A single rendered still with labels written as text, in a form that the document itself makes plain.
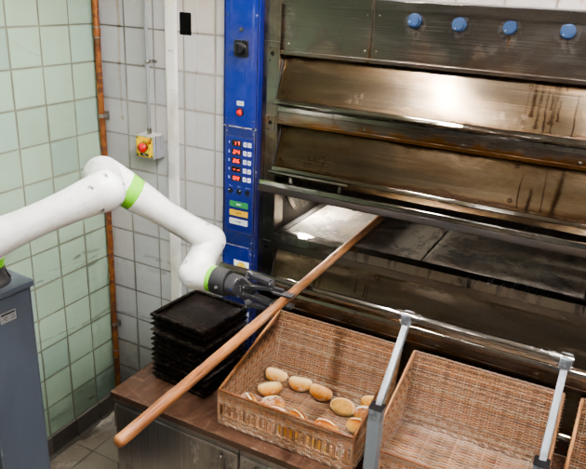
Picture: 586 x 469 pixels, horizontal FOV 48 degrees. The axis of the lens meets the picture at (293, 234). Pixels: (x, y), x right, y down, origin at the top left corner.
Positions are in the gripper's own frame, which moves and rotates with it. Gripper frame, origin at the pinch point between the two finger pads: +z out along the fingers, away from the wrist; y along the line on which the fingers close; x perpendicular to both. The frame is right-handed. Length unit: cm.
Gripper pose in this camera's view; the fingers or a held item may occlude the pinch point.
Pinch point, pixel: (283, 299)
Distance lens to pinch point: 209.9
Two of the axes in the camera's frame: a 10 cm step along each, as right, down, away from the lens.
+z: 8.9, 2.1, -4.1
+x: -4.6, 3.0, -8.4
